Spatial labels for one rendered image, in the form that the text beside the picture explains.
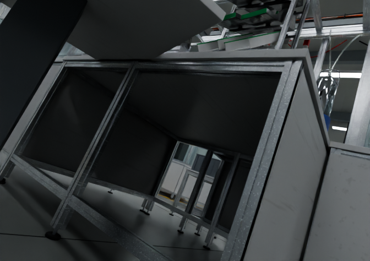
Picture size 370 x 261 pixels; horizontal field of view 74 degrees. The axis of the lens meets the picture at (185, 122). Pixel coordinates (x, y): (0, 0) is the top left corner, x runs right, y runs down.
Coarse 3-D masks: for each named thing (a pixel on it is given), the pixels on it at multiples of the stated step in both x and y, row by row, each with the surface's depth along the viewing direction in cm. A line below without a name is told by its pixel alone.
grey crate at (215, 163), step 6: (198, 156) 326; (204, 156) 322; (198, 162) 323; (210, 162) 313; (216, 162) 309; (192, 168) 324; (198, 168) 319; (210, 168) 310; (216, 168) 305; (210, 174) 306
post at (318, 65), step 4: (324, 40) 215; (328, 40) 214; (324, 44) 213; (320, 48) 213; (324, 48) 211; (320, 52) 212; (324, 52) 210; (320, 56) 211; (324, 56) 212; (320, 60) 209; (316, 64) 209; (320, 64) 207; (316, 68) 208; (320, 68) 209; (316, 72) 207; (316, 76) 205; (316, 80) 203
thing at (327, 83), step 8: (320, 72) 176; (320, 80) 167; (328, 80) 164; (336, 80) 165; (320, 88) 164; (328, 88) 162; (336, 88) 164; (320, 96) 162; (328, 96) 161; (328, 104) 159; (328, 112) 159
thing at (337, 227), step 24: (336, 144) 121; (336, 168) 117; (360, 168) 112; (336, 192) 113; (360, 192) 109; (336, 216) 110; (360, 216) 105; (312, 240) 111; (336, 240) 106; (360, 240) 102
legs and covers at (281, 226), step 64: (64, 64) 159; (128, 64) 120; (192, 64) 95; (256, 64) 78; (64, 128) 170; (128, 128) 213; (64, 192) 103; (128, 192) 218; (256, 192) 61; (256, 256) 63
